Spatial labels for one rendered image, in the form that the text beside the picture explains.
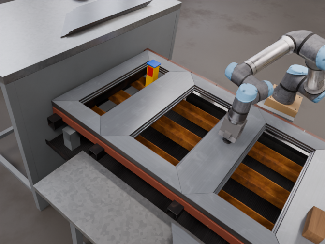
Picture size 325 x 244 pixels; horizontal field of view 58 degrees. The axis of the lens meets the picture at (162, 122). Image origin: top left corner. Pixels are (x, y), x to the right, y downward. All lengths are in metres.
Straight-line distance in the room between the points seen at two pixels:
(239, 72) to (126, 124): 0.56
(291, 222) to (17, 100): 1.24
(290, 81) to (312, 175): 0.69
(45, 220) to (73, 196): 0.85
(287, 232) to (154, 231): 0.49
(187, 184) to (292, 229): 0.42
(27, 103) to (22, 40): 0.31
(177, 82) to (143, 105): 0.29
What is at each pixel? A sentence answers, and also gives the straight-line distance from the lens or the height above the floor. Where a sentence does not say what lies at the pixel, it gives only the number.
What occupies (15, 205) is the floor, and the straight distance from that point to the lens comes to 2.19.
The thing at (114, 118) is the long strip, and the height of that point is 0.84.
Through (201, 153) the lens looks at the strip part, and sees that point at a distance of 1.32.
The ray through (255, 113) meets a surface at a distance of 1.64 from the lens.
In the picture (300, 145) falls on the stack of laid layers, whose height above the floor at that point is 0.83.
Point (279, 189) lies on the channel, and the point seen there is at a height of 0.71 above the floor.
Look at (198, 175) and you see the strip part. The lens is 1.24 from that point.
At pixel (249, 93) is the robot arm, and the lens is 1.19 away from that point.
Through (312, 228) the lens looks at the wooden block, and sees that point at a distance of 1.24.
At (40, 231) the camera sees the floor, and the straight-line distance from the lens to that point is 2.06.
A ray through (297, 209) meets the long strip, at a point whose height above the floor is 0.84.
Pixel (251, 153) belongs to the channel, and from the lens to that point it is 1.63.
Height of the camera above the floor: 1.81
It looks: 43 degrees down
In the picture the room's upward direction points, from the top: 11 degrees clockwise
